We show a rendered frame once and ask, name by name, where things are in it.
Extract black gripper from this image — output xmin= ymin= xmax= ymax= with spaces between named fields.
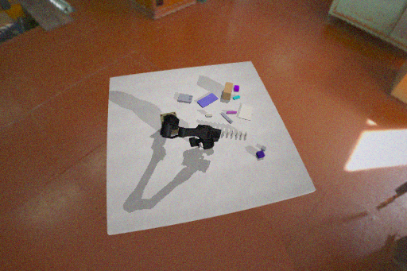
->
xmin=189 ymin=137 xmax=219 ymax=147

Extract brown block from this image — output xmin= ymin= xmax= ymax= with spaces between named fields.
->
xmin=223 ymin=82 xmax=234 ymax=100

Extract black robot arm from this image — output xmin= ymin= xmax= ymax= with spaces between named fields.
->
xmin=160 ymin=114 xmax=222 ymax=149

